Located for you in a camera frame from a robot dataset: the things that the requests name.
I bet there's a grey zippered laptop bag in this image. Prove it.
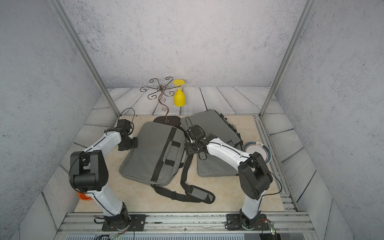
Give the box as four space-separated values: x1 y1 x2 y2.
119 122 187 186

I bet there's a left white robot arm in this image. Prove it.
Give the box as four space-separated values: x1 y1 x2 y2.
69 119 138 224

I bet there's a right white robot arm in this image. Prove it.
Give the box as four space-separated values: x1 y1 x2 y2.
187 125 273 229

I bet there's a yellow plastic goblet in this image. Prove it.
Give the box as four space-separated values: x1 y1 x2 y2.
173 79 186 107

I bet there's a white plate green red rim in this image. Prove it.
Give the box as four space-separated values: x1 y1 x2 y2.
243 142 272 164

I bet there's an orange bowl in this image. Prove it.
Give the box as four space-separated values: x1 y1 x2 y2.
78 193 92 201

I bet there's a copper wire jewelry stand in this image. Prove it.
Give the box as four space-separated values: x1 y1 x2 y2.
140 77 181 127

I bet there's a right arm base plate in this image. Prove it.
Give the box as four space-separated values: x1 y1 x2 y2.
225 214 270 232

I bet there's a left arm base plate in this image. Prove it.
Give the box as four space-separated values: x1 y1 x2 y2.
102 214 146 232

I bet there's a front aluminium rail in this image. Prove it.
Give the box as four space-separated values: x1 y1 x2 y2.
54 212 318 240

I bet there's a left aluminium frame post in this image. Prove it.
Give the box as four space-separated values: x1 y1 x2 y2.
49 0 121 117

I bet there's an aluminium frame post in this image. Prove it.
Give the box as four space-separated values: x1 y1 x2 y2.
49 0 121 117
259 0 316 119

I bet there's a right aluminium frame post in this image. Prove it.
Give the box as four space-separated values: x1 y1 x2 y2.
259 0 316 119

